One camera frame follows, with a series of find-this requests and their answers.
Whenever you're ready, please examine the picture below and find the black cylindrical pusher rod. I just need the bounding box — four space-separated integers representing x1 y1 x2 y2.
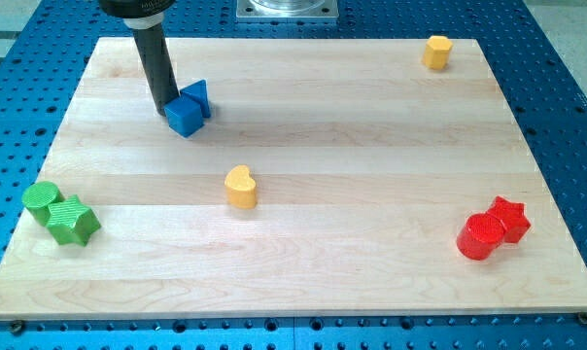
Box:
132 23 180 116

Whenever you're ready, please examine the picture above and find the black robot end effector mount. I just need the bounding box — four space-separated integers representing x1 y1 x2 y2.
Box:
98 0 175 29

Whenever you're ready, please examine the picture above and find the blue triangle block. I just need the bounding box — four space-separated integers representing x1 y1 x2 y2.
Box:
181 80 211 119

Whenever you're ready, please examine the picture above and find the blue cube block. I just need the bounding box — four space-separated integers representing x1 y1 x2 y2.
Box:
164 96 204 137

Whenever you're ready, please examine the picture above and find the yellow hexagon block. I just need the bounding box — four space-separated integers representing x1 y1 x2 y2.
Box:
422 35 453 70

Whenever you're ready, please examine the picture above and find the blue perforated metal table plate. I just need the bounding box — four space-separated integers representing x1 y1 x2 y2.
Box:
0 1 587 349

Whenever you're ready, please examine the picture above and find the yellow heart block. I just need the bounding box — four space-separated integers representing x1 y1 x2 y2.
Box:
224 164 258 209

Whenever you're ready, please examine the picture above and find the green cylinder block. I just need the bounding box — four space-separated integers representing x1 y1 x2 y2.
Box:
21 181 65 227

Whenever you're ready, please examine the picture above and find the green star block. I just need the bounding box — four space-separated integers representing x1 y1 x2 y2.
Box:
46 194 101 247

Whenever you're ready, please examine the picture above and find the light wooden board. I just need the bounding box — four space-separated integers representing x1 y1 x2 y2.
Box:
0 37 587 321

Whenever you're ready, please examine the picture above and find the red cylinder block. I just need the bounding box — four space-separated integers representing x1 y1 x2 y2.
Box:
456 213 505 261

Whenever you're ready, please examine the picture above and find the red star block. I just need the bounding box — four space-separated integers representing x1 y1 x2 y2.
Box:
486 196 531 244

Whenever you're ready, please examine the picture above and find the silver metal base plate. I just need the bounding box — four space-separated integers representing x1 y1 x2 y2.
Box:
236 0 339 22

